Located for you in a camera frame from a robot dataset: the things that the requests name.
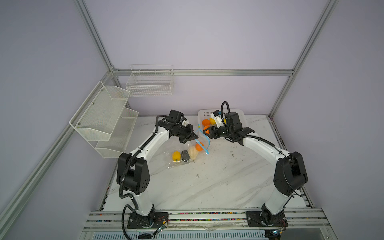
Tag orange tangerine front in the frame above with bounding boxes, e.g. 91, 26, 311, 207
203, 126, 211, 135

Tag black avocado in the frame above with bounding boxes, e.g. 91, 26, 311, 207
181, 150, 191, 162

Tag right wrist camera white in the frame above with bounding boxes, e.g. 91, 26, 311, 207
210, 110, 224, 127

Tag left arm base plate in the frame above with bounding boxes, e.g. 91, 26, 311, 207
127, 212, 169, 229

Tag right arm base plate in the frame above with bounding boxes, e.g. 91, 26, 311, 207
246, 210, 288, 228

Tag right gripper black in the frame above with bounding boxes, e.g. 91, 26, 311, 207
201, 124, 232, 140

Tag black corrugated cable left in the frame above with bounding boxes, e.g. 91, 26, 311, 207
118, 114, 169, 240

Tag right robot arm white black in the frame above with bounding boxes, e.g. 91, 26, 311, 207
203, 110, 308, 227

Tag orange tangerine back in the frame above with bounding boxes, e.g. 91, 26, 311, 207
202, 119, 211, 127

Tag white plastic perforated basket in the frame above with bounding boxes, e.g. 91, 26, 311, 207
198, 109, 249, 131

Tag small yellow lemon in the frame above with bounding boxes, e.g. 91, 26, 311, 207
209, 118, 216, 126

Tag clear zip top bag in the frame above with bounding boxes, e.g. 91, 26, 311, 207
163, 124, 211, 169

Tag white mesh shelf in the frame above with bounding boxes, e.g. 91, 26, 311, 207
96, 108, 139, 159
69, 82, 130, 142

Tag aluminium front rail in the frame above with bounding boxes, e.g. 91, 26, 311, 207
82, 208, 331, 232

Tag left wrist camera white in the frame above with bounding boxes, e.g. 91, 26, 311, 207
181, 118, 190, 127

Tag orange tangerine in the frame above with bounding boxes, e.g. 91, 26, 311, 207
203, 126, 211, 135
202, 119, 211, 127
195, 142, 204, 152

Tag white garlic bulb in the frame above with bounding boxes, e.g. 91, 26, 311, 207
188, 146, 199, 161

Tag upper white mesh shelf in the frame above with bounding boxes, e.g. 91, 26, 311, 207
69, 82, 130, 142

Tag round yellow fruit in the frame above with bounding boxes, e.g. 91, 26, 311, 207
172, 151, 182, 162

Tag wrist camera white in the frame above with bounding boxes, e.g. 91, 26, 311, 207
181, 118, 190, 127
210, 110, 224, 127

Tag white wire wall basket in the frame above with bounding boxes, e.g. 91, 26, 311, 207
126, 65, 174, 97

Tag lower white mesh shelf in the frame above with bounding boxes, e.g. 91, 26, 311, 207
96, 108, 139, 159

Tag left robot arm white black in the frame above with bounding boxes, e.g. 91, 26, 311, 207
117, 110, 198, 228

